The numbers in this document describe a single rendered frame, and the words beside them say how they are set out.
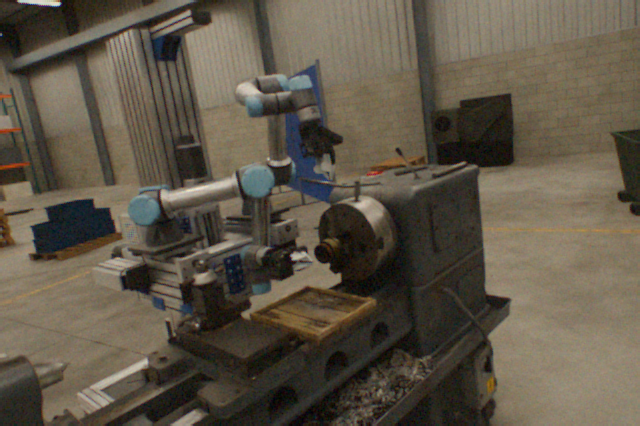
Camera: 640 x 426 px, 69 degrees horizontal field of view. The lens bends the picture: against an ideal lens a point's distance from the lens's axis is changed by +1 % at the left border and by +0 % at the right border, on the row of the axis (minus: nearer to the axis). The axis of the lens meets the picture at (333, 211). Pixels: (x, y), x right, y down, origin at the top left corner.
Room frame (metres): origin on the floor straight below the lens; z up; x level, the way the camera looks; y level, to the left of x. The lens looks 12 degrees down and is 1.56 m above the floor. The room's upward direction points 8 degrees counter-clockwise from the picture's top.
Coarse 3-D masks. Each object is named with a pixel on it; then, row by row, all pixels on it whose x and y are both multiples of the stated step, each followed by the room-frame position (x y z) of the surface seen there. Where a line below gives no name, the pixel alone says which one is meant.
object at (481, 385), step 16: (448, 288) 1.78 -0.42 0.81; (480, 352) 1.91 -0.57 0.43; (464, 368) 1.89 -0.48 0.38; (480, 368) 1.89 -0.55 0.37; (464, 384) 1.90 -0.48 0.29; (480, 384) 1.87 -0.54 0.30; (496, 384) 1.97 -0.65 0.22; (464, 400) 1.90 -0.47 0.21; (480, 400) 1.86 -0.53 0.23; (480, 416) 1.90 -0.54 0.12
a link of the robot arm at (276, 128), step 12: (264, 84) 2.04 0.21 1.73; (276, 84) 2.05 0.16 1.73; (288, 84) 2.07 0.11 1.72; (276, 120) 2.11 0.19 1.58; (276, 132) 2.13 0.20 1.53; (276, 144) 2.16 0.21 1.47; (276, 156) 2.18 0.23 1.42; (276, 168) 2.19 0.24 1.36; (288, 168) 2.21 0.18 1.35; (276, 180) 2.20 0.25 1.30; (288, 180) 2.23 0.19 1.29
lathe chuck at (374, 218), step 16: (336, 208) 1.76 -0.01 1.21; (352, 208) 1.71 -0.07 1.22; (368, 208) 1.71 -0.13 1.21; (320, 224) 1.84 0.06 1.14; (352, 224) 1.71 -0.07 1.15; (368, 224) 1.66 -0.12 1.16; (384, 224) 1.69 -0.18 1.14; (320, 240) 1.85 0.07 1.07; (384, 240) 1.66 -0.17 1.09; (352, 256) 1.73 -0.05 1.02; (368, 256) 1.67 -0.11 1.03; (384, 256) 1.67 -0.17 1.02; (352, 272) 1.74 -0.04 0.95; (368, 272) 1.68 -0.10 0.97
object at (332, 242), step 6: (324, 240) 1.67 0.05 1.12; (330, 240) 1.66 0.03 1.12; (336, 240) 1.67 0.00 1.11; (318, 246) 1.64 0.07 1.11; (324, 246) 1.63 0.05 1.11; (330, 246) 1.64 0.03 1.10; (336, 246) 1.65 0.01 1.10; (318, 252) 1.66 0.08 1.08; (324, 252) 1.68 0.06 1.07; (330, 252) 1.62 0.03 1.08; (336, 252) 1.64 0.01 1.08; (318, 258) 1.65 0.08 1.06; (324, 258) 1.66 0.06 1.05; (330, 258) 1.62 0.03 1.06; (336, 258) 1.65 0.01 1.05
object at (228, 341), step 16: (240, 320) 1.40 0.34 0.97; (192, 336) 1.33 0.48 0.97; (208, 336) 1.31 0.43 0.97; (224, 336) 1.29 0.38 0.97; (240, 336) 1.28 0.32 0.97; (256, 336) 1.26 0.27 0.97; (272, 336) 1.25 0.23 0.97; (288, 336) 1.25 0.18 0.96; (208, 352) 1.28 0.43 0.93; (224, 352) 1.21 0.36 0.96; (240, 352) 1.18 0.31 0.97; (256, 352) 1.17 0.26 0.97; (272, 352) 1.21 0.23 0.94; (240, 368) 1.17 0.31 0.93
